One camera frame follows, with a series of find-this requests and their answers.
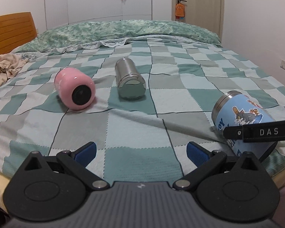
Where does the stainless steel cup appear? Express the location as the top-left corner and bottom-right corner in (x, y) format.
(115, 58), (146, 100)

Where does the beige door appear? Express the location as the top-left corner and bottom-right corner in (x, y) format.
(171, 0), (224, 38)

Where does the green floral duvet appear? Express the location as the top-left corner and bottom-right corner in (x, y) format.
(12, 20), (221, 53)

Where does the checkered green bed sheet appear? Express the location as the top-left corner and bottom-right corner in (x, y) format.
(0, 36), (285, 182)

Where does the orange hanging bag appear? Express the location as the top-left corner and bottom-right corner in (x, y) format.
(175, 3), (185, 19)

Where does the orange wooden headboard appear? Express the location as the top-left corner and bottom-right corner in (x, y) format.
(0, 12), (37, 55)

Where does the white wardrobe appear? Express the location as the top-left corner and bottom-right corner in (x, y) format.
(45, 0), (152, 29)

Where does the beige crumpled cloth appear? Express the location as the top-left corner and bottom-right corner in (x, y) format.
(0, 54), (28, 87)

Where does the blue cartoon steel cup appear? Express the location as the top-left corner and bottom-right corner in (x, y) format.
(211, 90), (277, 162)

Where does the pink cup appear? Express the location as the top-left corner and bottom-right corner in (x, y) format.
(54, 67), (96, 111)

